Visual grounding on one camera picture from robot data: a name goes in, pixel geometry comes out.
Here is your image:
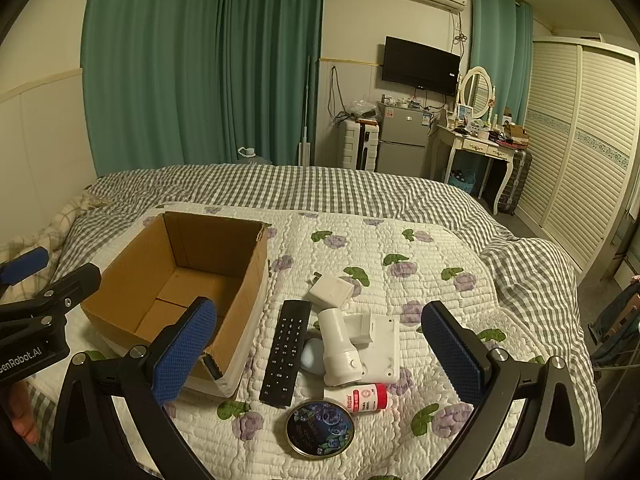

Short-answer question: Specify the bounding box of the cream plaid blanket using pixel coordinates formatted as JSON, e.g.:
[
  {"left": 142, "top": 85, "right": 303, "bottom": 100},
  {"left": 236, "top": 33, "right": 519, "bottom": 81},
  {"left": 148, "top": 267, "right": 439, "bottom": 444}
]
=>
[{"left": 0, "top": 192, "right": 101, "bottom": 281}]

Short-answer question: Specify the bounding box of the clear plastic bag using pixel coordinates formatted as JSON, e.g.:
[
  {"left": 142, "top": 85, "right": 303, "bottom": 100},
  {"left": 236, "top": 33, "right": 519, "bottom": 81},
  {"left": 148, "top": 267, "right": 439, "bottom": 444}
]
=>
[{"left": 345, "top": 99, "right": 378, "bottom": 120}]

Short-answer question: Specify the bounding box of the white power adapter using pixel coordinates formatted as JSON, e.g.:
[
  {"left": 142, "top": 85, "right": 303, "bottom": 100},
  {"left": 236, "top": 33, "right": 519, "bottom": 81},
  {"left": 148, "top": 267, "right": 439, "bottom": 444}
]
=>
[{"left": 307, "top": 272, "right": 353, "bottom": 309}]

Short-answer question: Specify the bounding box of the light blue egg-shaped object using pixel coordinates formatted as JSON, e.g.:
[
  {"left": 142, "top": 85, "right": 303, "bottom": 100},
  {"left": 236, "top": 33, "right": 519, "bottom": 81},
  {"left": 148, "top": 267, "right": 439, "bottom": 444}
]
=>
[{"left": 300, "top": 338, "right": 327, "bottom": 376}]

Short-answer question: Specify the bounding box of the narrow teal curtain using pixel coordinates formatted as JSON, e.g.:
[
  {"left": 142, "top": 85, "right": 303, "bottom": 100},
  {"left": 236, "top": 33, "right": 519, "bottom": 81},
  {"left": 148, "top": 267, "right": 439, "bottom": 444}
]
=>
[{"left": 470, "top": 0, "right": 533, "bottom": 126}]

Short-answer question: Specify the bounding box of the round tin with blue print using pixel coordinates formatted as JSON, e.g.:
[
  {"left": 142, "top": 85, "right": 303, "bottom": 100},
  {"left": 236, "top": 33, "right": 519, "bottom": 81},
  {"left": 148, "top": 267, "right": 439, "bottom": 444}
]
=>
[{"left": 285, "top": 398, "right": 356, "bottom": 458}]

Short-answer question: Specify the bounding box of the grey small fridge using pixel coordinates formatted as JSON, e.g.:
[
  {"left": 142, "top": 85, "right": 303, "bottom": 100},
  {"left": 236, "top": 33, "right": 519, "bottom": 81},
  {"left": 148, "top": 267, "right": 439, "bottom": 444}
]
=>
[{"left": 375, "top": 101, "right": 438, "bottom": 177}]

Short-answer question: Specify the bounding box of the white rectangular device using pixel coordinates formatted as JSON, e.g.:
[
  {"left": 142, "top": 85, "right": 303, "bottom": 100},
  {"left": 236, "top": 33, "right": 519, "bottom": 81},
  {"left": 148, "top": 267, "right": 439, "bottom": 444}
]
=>
[{"left": 350, "top": 314, "right": 401, "bottom": 386}]

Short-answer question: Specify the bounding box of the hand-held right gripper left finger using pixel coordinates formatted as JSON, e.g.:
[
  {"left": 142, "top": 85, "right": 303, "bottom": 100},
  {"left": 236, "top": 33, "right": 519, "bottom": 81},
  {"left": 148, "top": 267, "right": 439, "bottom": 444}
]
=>
[{"left": 50, "top": 296, "right": 219, "bottom": 480}]

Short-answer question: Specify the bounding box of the black remote control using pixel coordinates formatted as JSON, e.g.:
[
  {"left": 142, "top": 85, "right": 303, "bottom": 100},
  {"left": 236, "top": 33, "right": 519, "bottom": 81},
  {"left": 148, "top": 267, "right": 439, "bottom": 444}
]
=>
[{"left": 259, "top": 300, "right": 313, "bottom": 407}]

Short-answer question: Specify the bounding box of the person's left hand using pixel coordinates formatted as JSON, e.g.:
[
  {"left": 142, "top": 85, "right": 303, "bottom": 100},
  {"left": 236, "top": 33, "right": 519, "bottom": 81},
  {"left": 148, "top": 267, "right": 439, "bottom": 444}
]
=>
[{"left": 0, "top": 380, "right": 40, "bottom": 445}]

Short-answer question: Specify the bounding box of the oval white-framed mirror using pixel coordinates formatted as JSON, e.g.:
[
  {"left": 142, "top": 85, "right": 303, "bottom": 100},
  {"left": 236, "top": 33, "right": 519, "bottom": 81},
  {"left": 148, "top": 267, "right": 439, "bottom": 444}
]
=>
[{"left": 459, "top": 66, "right": 493, "bottom": 120}]

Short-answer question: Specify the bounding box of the brown cardboard box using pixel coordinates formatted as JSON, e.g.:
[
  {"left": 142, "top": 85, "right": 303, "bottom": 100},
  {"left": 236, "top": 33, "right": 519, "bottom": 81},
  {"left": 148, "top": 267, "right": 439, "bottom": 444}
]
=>
[{"left": 80, "top": 211, "right": 273, "bottom": 400}]

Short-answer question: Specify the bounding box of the white floral quilt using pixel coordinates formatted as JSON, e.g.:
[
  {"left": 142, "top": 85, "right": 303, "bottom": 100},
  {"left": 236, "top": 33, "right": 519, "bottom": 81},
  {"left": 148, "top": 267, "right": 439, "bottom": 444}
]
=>
[{"left": 25, "top": 202, "right": 561, "bottom": 480}]

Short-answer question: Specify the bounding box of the silver suitcase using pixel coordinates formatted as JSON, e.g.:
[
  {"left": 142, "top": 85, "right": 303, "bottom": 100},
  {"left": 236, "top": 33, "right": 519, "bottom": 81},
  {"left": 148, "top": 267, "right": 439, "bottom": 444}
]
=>
[{"left": 497, "top": 149, "right": 532, "bottom": 216}]

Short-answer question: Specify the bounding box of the white suitcase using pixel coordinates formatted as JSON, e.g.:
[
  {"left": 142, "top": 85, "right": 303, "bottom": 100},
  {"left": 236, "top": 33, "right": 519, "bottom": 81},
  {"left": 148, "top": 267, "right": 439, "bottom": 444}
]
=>
[{"left": 340, "top": 119, "right": 381, "bottom": 172}]

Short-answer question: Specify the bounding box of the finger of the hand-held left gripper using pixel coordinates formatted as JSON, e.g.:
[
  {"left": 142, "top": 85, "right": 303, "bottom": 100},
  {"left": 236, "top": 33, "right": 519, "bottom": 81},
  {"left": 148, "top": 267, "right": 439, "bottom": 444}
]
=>
[
  {"left": 0, "top": 246, "right": 50, "bottom": 286},
  {"left": 0, "top": 262, "right": 102, "bottom": 323}
]

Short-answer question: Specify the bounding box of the black wall cable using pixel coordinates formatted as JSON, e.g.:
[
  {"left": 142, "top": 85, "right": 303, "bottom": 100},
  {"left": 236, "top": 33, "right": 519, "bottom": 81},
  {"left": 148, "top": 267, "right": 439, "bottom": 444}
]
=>
[{"left": 326, "top": 65, "right": 351, "bottom": 123}]

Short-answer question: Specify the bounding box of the wide green curtain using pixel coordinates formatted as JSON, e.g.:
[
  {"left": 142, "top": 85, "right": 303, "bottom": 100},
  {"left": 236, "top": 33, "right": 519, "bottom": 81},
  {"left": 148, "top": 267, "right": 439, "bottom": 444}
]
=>
[{"left": 80, "top": 0, "right": 326, "bottom": 178}]

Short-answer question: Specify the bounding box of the white dressing table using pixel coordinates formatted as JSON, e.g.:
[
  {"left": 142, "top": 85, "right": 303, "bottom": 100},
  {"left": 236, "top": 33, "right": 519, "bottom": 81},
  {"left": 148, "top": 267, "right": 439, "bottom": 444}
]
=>
[{"left": 430, "top": 122, "right": 521, "bottom": 216}]

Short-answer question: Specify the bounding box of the white cylindrical device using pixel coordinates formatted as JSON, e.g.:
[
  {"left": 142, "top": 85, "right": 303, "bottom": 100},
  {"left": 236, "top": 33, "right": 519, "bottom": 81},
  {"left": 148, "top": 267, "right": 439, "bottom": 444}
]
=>
[{"left": 317, "top": 307, "right": 376, "bottom": 387}]

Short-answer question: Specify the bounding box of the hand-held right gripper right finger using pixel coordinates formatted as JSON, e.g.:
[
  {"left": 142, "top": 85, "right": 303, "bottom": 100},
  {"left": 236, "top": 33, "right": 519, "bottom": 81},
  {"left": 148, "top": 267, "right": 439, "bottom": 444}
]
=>
[{"left": 421, "top": 301, "right": 587, "bottom": 480}]

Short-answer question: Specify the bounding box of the blue basket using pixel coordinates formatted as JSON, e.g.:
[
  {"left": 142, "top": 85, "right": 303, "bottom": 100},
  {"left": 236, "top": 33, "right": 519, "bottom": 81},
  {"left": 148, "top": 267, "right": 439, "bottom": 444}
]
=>
[{"left": 447, "top": 162, "right": 476, "bottom": 191}]

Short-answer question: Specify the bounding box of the black wall television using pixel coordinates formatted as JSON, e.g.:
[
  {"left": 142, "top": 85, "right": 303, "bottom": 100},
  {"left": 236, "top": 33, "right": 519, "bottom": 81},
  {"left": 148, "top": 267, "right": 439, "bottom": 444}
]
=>
[{"left": 381, "top": 36, "right": 462, "bottom": 98}]

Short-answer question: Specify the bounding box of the white bottle with red cap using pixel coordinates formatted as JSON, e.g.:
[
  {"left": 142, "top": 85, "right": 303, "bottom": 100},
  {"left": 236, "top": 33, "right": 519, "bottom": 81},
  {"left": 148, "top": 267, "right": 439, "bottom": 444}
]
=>
[{"left": 337, "top": 382, "right": 390, "bottom": 416}]

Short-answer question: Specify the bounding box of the white louvred wardrobe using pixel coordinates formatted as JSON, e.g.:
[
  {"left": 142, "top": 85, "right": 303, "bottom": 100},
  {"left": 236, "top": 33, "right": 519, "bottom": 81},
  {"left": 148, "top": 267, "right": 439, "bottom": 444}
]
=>
[{"left": 515, "top": 35, "right": 640, "bottom": 273}]

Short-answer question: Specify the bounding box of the blue denim clothing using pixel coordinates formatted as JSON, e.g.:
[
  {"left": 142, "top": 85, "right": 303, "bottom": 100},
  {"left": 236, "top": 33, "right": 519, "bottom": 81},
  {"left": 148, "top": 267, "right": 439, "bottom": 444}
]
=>
[{"left": 590, "top": 280, "right": 640, "bottom": 371}]

